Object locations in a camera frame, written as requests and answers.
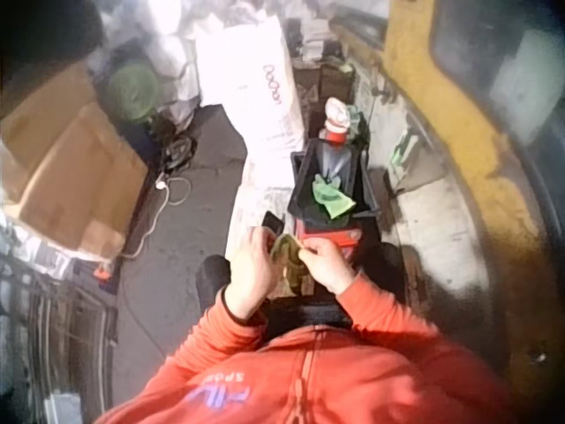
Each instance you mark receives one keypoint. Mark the person's right hand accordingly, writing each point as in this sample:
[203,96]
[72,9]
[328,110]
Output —
[331,267]

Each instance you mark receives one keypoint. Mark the white printed sack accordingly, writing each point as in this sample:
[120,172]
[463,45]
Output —
[258,88]

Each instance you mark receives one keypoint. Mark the plastic bottle with red cap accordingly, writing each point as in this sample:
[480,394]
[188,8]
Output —
[336,141]

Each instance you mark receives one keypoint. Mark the small orange object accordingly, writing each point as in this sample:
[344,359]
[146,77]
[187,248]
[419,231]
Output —
[102,274]

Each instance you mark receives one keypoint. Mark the black plastic bin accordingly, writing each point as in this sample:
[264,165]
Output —
[309,176]

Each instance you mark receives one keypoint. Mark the black phone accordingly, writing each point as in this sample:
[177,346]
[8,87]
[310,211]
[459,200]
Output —
[273,223]

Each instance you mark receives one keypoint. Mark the olive green cloth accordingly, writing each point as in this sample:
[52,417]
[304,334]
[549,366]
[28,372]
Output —
[289,260]

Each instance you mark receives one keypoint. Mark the light green cloth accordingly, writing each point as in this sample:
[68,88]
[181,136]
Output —
[332,197]

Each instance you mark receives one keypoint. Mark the heap of white plastic bags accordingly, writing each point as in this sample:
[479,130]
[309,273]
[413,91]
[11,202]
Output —
[152,44]

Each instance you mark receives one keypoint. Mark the person's right fingers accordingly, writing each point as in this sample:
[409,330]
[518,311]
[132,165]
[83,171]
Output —
[311,254]

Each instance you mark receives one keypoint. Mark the red plastic crate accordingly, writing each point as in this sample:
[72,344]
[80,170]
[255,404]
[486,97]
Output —
[329,233]

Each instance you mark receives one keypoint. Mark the brown cardboard box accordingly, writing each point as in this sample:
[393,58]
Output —
[66,172]

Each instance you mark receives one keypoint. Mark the green and white packet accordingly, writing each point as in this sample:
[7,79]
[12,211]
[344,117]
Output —
[404,153]

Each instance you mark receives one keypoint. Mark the green round bundle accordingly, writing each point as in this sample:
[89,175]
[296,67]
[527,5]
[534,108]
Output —
[132,93]

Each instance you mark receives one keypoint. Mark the dark box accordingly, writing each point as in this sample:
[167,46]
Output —
[336,81]

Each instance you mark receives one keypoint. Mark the person's left fingers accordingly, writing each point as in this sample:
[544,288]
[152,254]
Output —
[267,247]

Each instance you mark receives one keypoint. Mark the person's left hand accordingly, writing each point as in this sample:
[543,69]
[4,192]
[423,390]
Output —
[249,269]

